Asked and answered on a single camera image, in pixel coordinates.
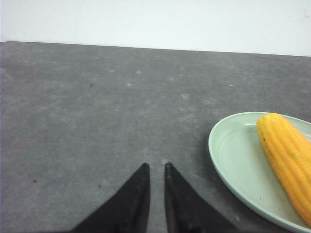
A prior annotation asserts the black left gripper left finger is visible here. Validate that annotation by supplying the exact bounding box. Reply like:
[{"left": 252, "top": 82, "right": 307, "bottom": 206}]
[{"left": 71, "top": 163, "right": 150, "bottom": 233}]

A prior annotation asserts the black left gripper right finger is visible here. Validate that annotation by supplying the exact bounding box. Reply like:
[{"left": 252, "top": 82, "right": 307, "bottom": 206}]
[{"left": 164, "top": 163, "right": 239, "bottom": 233}]

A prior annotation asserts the yellow toy corn cob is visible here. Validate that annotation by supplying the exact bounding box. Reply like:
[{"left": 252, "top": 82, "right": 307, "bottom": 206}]
[{"left": 256, "top": 113, "right": 311, "bottom": 225}]

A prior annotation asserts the pale green oval plate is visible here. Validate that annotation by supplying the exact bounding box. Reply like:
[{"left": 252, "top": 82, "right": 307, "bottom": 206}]
[{"left": 208, "top": 112, "right": 311, "bottom": 233}]

